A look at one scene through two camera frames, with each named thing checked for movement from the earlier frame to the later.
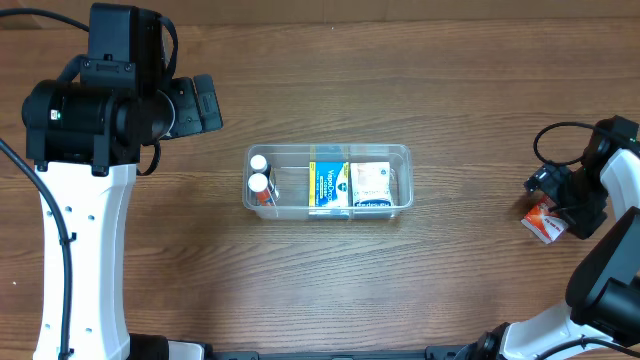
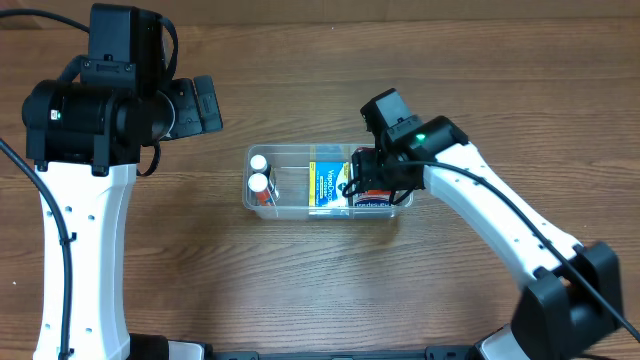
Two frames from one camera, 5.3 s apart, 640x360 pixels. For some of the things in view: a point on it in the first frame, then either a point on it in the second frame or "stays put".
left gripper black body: x=187 y=111 stays put
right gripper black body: x=558 y=187 → x=364 y=170
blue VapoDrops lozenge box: x=328 y=184 stays put
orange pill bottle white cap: x=258 y=182 stays put
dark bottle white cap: x=259 y=163 stays put
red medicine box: x=543 y=222 → x=370 y=192
